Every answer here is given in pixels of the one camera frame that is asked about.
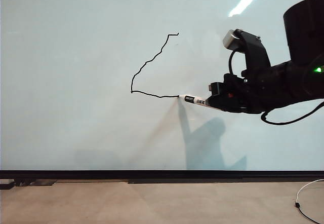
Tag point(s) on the black whiteboard stand foot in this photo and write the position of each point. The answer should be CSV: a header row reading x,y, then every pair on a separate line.
x,y
6,186

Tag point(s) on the large whiteboard with black frame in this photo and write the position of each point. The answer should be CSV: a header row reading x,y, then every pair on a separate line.
x,y
76,107

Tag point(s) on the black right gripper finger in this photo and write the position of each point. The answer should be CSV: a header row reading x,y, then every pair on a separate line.
x,y
224,103
217,89

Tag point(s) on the black whiteboard pen tray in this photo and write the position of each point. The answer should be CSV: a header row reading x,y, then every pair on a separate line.
x,y
202,181

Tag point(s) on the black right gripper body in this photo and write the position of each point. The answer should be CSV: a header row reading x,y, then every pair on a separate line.
x,y
248,97

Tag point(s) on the black marker line drawing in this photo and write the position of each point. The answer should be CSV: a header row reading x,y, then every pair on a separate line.
x,y
173,34

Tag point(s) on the white whiteboard marker pen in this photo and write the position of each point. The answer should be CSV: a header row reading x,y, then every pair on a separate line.
x,y
192,99

